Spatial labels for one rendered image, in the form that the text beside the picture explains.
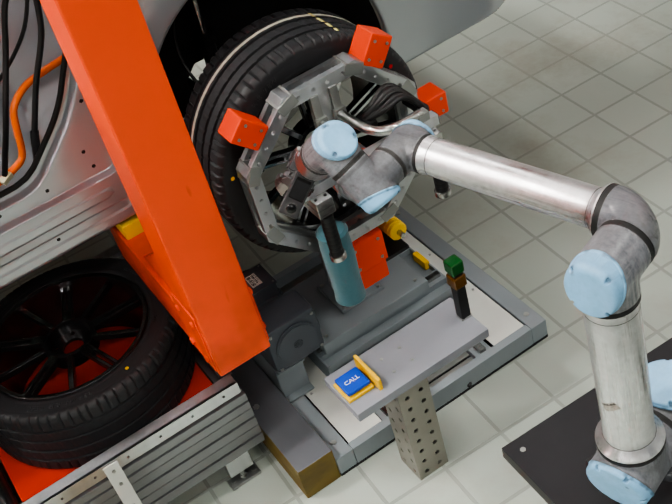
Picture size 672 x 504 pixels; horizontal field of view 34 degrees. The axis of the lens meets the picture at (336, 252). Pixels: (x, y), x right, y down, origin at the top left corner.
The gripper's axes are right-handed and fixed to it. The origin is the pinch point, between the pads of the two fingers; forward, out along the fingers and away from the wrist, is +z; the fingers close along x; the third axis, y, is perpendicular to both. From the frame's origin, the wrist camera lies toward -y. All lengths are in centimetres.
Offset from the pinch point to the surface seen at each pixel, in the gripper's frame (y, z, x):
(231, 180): 8.2, 25.7, 9.9
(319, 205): 2.1, 1.1, -9.4
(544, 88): 140, 119, -105
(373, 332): 1, 74, -55
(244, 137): 13.2, 8.4, 13.1
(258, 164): 11.5, 16.0, 6.2
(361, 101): 44, 21, -15
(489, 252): 49, 87, -90
